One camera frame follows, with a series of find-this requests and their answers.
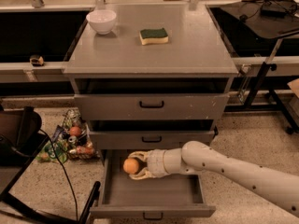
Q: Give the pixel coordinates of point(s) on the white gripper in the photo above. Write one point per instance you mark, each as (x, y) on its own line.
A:
(154, 163)

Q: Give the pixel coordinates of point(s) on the orange fruit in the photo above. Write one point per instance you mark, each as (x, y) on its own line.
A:
(131, 166)

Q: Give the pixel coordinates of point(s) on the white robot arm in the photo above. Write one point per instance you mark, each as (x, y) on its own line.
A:
(279, 188)

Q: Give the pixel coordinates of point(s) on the grey middle drawer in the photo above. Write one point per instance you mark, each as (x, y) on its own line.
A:
(150, 134)

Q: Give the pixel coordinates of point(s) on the grey drawer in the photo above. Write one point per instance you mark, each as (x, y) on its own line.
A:
(151, 98)
(150, 199)
(150, 134)

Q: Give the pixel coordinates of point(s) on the grey bottom drawer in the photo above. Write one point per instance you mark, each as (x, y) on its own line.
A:
(150, 199)

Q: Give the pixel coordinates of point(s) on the grey top drawer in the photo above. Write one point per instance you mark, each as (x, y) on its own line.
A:
(151, 98)

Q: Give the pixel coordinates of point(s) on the grey drawer cabinet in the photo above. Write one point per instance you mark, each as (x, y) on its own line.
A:
(194, 47)

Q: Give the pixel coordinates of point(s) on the red apple in basket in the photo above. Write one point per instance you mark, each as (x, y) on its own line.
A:
(75, 131)

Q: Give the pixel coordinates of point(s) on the green snack bag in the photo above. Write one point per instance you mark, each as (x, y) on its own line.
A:
(55, 149)

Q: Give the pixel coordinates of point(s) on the black chair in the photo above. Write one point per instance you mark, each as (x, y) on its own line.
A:
(12, 176)

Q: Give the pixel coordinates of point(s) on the green yellow sponge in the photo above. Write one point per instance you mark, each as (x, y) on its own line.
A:
(153, 36)

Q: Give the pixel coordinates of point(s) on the white bowl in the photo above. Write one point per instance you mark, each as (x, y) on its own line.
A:
(102, 21)

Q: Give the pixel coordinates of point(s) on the yellow black tape measure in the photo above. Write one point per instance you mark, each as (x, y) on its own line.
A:
(36, 60)

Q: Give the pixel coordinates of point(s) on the black side table stand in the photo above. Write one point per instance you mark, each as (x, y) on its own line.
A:
(262, 38)

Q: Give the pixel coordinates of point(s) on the wire basket of groceries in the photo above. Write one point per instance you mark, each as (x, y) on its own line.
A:
(77, 142)

